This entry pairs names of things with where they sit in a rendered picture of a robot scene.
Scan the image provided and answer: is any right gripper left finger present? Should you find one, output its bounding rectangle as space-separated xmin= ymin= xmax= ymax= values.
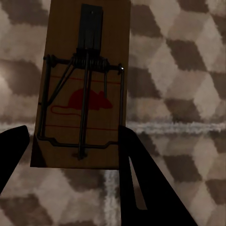
xmin=0 ymin=125 xmax=30 ymax=194

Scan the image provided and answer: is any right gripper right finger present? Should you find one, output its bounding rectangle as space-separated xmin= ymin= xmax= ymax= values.
xmin=118 ymin=125 xmax=198 ymax=226

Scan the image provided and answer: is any mousetrap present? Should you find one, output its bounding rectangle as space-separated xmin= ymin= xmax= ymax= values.
xmin=30 ymin=0 xmax=131 ymax=170

